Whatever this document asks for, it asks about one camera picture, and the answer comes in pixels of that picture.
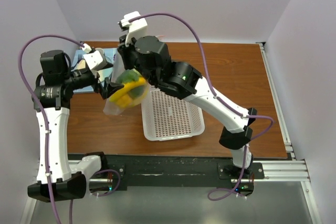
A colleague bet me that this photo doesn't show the yellow fake banana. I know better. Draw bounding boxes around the yellow fake banana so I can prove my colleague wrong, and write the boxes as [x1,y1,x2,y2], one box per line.
[108,77,147,109]

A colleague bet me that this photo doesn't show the green fake lettuce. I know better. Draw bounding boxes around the green fake lettuce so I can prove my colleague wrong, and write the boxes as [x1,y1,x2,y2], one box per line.
[116,69,148,99]

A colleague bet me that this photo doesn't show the clear zip top bag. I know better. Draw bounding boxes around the clear zip top bag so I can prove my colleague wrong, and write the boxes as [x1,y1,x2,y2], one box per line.
[103,38,150,115]

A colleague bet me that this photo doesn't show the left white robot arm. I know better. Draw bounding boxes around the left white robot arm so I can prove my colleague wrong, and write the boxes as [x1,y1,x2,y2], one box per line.
[27,48,123,202]

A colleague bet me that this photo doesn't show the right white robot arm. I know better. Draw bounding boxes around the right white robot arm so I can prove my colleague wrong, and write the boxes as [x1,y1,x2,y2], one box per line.
[117,35,257,178]

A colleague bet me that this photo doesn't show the blue tiled placemat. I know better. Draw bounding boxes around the blue tiled placemat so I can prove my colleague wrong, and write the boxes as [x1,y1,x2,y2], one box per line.
[71,48,117,93]

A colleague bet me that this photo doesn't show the white perforated plastic basket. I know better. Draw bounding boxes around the white perforated plastic basket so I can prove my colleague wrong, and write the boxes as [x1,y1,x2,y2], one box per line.
[141,87,205,141]

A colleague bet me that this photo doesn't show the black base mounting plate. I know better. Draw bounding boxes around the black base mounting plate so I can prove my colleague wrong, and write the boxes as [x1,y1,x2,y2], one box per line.
[78,154,264,196]

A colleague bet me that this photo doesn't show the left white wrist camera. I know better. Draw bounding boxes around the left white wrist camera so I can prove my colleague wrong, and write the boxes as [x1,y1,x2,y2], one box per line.
[83,48,113,71]

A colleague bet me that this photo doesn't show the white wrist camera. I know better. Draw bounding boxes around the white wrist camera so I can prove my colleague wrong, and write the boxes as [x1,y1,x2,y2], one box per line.
[83,48,113,71]
[118,11,148,47]

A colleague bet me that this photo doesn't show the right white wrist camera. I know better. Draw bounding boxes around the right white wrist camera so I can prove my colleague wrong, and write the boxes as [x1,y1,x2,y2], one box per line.
[118,11,148,47]

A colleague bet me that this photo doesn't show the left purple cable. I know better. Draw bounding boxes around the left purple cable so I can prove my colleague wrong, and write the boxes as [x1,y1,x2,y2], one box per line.
[17,34,121,224]

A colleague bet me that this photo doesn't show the purple cable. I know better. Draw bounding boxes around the purple cable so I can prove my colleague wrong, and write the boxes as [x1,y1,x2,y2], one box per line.
[128,13,275,201]
[17,34,121,224]

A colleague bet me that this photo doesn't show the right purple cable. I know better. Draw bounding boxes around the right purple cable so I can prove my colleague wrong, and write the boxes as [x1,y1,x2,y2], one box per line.
[128,13,275,201]

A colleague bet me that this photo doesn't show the aluminium frame rail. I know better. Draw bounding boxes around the aluminium frame rail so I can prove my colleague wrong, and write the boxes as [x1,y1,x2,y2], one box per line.
[33,157,311,183]

